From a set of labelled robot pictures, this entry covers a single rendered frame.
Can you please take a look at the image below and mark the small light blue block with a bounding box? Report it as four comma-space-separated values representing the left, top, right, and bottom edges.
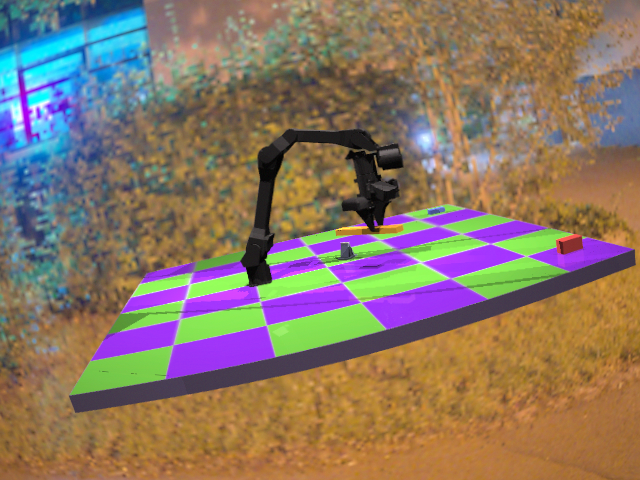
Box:
427, 206, 445, 215

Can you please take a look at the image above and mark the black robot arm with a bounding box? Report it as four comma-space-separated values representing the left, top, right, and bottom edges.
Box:
240, 128, 404, 287

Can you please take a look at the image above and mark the red rectangular block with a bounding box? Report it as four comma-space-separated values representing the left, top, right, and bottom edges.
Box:
556, 234, 583, 255

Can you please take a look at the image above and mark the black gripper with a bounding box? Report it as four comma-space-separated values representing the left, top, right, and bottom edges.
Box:
342, 171, 392, 232

